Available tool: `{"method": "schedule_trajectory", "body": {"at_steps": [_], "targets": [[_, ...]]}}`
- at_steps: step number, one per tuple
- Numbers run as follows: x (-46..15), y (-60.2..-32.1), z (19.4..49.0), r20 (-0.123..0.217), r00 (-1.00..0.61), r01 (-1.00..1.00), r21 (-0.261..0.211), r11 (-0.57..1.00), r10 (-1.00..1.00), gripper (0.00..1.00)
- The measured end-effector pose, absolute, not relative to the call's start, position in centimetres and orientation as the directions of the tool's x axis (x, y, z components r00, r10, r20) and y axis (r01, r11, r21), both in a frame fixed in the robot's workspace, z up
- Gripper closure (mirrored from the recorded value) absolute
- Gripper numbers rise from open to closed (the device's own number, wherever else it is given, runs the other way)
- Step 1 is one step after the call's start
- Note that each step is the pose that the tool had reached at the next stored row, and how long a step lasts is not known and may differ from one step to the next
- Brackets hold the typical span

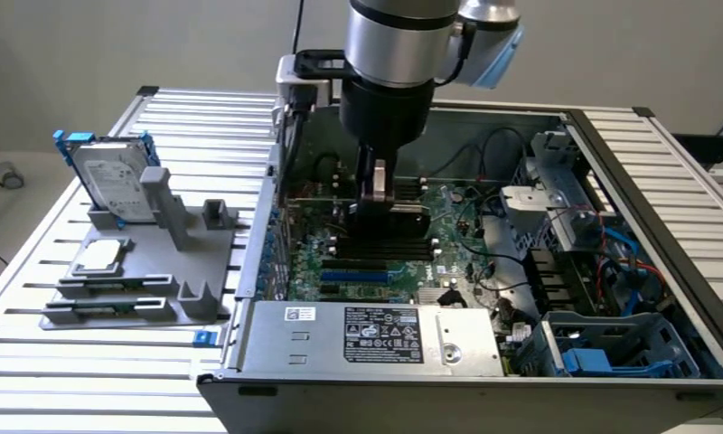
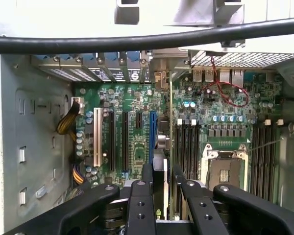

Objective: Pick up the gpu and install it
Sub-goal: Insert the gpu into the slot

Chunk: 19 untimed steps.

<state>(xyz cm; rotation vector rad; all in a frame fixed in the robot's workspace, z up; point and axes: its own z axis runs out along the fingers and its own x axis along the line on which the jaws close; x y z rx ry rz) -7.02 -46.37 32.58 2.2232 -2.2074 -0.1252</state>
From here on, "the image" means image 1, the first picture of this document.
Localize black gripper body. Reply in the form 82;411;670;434
336;75;437;160

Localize black RAM slots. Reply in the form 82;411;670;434
332;233;437;262

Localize blue expansion slot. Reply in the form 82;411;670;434
320;269;392;282

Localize green motherboard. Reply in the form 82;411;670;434
285;174;538;313

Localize silver metal drive bay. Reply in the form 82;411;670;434
498;129;623;252

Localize black finned heat sink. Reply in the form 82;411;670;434
522;247;589;315

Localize grey power supply unit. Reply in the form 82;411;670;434
221;300;508;379

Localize grey parts rack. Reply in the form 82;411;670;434
37;165;242;329

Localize silver CPU chip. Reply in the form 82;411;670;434
74;239;125;273

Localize grey plastic disk cage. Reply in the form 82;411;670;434
533;309;705;379

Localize open black PC case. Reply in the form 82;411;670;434
196;99;723;434

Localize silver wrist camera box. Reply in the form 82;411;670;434
274;53;334;111

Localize black looped wire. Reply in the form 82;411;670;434
428;127;527;183

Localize black camera cable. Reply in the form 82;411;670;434
289;0;308;53

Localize hard disk in blue bracket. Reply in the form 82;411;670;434
52;128;158;227

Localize blue data wire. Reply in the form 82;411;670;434
599;224;650;320

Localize red wire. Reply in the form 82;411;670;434
595;234;667;293

